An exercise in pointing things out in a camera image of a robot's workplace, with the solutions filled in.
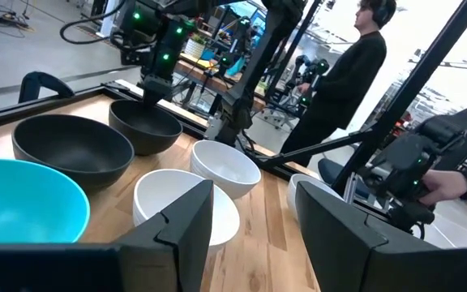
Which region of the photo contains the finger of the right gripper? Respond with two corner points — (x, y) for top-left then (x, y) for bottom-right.
(143, 92), (164, 107)

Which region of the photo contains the person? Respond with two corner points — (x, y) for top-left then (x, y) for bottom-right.
(280, 0), (399, 168)

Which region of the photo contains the black aluminium table frame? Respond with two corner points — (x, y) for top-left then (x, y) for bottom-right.
(0, 0), (467, 195)

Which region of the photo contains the teal bowl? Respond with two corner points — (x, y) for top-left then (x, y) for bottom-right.
(0, 158), (92, 244)

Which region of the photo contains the large black bowl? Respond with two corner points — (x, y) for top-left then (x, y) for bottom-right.
(11, 114), (135, 191)

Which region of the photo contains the small black bowl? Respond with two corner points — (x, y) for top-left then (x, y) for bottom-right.
(108, 99), (184, 157)

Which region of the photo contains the white plant pot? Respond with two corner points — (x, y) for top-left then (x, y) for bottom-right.
(183, 34), (207, 60)

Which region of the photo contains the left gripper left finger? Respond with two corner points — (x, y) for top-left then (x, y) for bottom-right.
(114, 180), (215, 292)

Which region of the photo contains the blue chair seat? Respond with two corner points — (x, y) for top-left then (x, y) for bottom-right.
(317, 157), (376, 200)

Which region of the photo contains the white bowl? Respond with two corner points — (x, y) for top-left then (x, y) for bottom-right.
(132, 169), (242, 248)
(190, 140), (262, 200)
(286, 173), (344, 222)

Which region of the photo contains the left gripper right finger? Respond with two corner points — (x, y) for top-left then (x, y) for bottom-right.
(296, 181), (445, 292)

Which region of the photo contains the wooden background table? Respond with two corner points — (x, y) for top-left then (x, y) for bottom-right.
(174, 51), (269, 113)

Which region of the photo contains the person's hand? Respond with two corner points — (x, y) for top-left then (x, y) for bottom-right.
(418, 169), (467, 207)

